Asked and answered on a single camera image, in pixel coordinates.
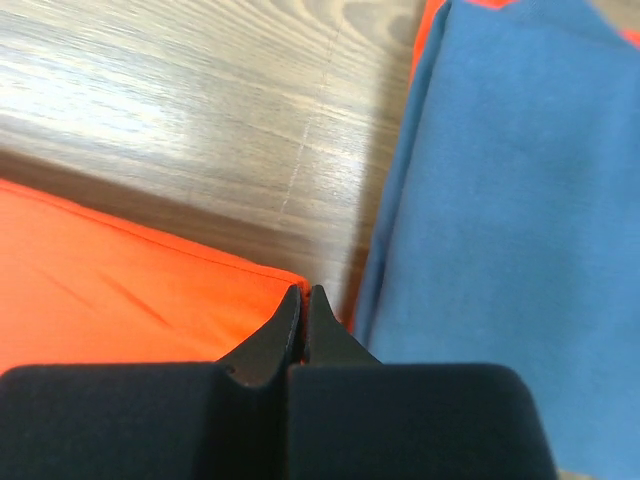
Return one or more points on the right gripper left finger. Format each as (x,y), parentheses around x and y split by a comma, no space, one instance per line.
(193,420)

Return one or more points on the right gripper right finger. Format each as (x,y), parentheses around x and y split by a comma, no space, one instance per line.
(351,416)

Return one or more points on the orange t shirt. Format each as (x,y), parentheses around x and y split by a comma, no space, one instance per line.
(170,168)

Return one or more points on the folded blue t shirt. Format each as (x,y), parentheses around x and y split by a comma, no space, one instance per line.
(508,229)

